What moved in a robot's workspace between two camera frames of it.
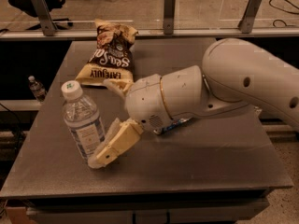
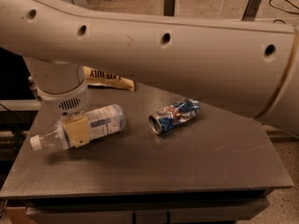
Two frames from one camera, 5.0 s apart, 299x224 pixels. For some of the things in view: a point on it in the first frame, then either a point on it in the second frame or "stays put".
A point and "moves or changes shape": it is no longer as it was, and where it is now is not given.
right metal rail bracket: (247, 21) stays put
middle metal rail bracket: (169, 11) stays put
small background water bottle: (37, 89) stays put
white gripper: (146, 102) to (65, 102)
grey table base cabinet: (186, 207) stays put
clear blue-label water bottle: (82, 119) moves or changes shape
